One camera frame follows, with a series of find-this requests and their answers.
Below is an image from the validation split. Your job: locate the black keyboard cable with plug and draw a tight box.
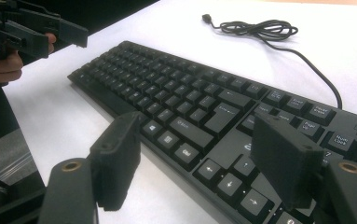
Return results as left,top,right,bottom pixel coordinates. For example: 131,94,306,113
201,13,344,110

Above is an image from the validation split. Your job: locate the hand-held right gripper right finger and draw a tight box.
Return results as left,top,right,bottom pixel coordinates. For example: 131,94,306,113
250,111,325,213

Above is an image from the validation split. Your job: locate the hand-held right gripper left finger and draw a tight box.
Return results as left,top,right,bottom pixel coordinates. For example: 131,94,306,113
89,110,146,213

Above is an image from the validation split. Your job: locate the black computer keyboard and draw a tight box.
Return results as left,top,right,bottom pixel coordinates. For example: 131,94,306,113
67,40,357,224

